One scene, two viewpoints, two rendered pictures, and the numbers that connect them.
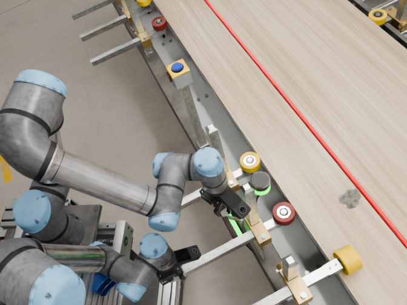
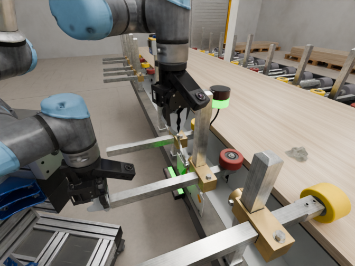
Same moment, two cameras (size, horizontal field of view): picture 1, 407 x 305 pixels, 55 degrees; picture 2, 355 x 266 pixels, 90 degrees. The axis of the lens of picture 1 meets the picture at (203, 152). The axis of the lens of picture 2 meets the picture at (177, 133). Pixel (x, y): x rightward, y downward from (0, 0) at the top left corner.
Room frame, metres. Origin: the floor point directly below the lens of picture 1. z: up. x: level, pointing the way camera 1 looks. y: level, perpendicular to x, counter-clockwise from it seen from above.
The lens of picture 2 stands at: (0.11, 0.07, 1.31)
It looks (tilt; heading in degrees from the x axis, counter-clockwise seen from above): 34 degrees down; 349
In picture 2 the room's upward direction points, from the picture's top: straight up
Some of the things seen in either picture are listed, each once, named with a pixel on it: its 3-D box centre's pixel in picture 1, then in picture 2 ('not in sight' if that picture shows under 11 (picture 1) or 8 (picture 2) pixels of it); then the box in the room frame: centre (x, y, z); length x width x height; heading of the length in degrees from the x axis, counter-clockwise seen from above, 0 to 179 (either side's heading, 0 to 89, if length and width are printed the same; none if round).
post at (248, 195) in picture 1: (252, 216); (198, 156); (0.56, -0.09, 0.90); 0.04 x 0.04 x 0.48; 9
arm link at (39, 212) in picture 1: (39, 213); not in sight; (0.67, 0.54, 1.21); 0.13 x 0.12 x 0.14; 156
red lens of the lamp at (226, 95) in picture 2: (260, 181); (219, 92); (0.56, -0.14, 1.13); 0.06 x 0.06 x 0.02
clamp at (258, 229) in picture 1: (257, 227); (201, 171); (0.53, -0.10, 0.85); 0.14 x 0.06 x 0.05; 9
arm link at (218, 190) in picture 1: (213, 181); (171, 53); (0.56, 0.00, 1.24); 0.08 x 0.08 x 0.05
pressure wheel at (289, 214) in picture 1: (283, 217); (229, 166); (0.53, -0.20, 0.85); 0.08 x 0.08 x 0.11
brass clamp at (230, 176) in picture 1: (226, 176); (177, 135); (0.78, -0.06, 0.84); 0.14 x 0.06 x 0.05; 9
